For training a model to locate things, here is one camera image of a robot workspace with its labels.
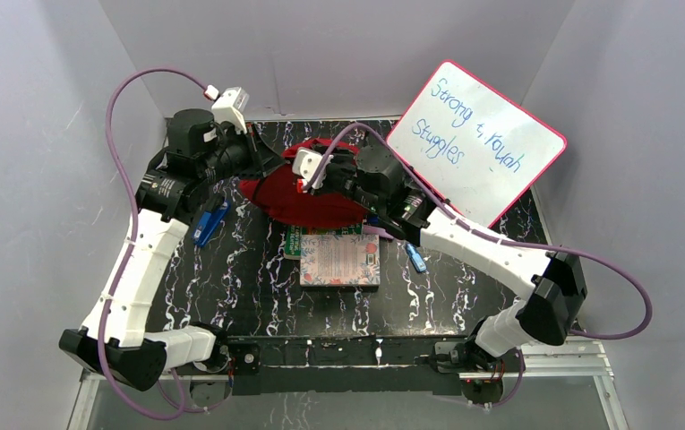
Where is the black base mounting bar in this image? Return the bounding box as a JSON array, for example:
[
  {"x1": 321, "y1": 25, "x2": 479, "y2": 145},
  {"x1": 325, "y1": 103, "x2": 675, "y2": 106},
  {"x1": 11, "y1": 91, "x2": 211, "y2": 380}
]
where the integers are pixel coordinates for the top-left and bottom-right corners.
[{"x1": 227, "y1": 335, "x2": 474, "y2": 395}]

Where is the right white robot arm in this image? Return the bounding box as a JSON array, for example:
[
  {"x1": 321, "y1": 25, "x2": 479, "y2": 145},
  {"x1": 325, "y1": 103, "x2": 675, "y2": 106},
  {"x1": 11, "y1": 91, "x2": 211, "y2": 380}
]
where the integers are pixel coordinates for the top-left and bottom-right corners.
[{"x1": 293, "y1": 144, "x2": 587, "y2": 371}]

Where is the red backpack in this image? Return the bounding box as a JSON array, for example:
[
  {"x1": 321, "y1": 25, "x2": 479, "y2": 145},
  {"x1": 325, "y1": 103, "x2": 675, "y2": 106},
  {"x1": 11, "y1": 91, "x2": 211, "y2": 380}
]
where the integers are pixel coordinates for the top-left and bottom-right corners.
[{"x1": 238, "y1": 138, "x2": 369, "y2": 228}]

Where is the floral pink book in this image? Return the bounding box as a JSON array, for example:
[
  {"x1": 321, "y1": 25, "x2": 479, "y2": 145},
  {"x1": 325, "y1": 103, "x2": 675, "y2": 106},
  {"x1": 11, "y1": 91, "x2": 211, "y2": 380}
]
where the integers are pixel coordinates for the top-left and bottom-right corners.
[{"x1": 299, "y1": 234, "x2": 381, "y2": 288}]

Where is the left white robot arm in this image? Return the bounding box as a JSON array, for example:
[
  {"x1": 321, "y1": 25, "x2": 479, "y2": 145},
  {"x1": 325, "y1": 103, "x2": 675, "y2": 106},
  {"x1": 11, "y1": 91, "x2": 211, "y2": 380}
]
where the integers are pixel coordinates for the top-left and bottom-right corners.
[{"x1": 58, "y1": 108, "x2": 285, "y2": 391}]

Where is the pink-framed whiteboard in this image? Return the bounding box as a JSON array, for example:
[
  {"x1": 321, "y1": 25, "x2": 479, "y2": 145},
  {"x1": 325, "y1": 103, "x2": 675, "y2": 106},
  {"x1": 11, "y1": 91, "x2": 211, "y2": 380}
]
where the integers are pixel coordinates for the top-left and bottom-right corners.
[{"x1": 387, "y1": 60, "x2": 567, "y2": 227}]

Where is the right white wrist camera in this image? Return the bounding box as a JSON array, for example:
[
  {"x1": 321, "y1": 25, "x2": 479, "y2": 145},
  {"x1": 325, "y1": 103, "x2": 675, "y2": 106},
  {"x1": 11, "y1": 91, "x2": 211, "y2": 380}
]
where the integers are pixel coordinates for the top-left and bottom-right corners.
[{"x1": 292, "y1": 148, "x2": 326, "y2": 194}]

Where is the green book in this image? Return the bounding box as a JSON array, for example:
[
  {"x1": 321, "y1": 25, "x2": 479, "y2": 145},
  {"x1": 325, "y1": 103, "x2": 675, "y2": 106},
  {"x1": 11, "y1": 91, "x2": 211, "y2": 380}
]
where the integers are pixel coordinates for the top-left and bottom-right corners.
[{"x1": 283, "y1": 224, "x2": 363, "y2": 261}]

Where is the pink highlighter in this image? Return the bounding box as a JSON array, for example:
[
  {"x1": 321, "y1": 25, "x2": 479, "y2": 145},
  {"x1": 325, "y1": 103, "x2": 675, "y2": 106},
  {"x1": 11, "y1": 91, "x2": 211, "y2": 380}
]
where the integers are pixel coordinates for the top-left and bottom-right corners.
[{"x1": 362, "y1": 224, "x2": 395, "y2": 240}]

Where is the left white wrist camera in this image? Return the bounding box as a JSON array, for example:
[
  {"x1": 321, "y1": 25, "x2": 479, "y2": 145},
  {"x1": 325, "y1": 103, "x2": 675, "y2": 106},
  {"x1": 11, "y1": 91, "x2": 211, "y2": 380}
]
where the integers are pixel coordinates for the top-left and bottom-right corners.
[{"x1": 203, "y1": 85, "x2": 249, "y2": 134}]

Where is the small blue stapler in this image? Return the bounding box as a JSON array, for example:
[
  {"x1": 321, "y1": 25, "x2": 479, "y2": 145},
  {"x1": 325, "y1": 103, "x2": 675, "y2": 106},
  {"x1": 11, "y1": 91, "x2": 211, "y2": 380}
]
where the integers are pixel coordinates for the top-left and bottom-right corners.
[{"x1": 405, "y1": 243, "x2": 428, "y2": 273}]

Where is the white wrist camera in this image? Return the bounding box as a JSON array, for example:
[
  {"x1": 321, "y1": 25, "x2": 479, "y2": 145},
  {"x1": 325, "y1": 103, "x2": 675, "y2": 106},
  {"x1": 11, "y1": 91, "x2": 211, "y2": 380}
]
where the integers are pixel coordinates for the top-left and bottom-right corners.
[
  {"x1": 203, "y1": 85, "x2": 249, "y2": 134},
  {"x1": 292, "y1": 148, "x2": 326, "y2": 194}
]

